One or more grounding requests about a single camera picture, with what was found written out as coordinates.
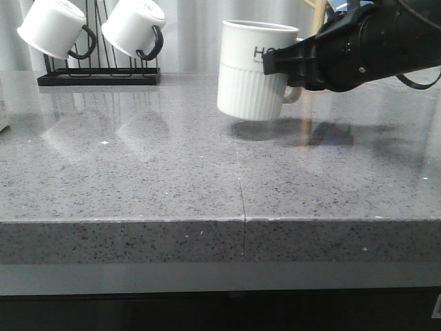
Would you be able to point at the white HOME mug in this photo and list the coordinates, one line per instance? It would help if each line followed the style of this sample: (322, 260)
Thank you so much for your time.
(244, 90)

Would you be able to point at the white mug black handle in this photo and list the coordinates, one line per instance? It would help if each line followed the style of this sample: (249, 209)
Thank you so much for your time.
(134, 28)
(53, 27)

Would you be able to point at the black wire mug rack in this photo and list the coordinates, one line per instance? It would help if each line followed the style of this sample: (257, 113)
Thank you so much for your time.
(106, 66)

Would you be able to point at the whole milk carton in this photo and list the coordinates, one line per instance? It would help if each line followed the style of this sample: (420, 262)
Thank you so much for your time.
(4, 116)

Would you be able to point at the wooden mug tree stand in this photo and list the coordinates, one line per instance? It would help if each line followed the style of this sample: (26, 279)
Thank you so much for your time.
(319, 7)

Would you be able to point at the white mug black handle left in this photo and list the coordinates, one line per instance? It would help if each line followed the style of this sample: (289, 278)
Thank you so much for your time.
(53, 27)

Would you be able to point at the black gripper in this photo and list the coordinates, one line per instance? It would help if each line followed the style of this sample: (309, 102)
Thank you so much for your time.
(366, 43)

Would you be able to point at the blue hanging mug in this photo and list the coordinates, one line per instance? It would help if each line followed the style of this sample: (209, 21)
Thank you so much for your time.
(336, 6)

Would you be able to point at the white mug black handle right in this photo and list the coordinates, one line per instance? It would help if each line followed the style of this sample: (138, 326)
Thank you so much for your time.
(134, 28)

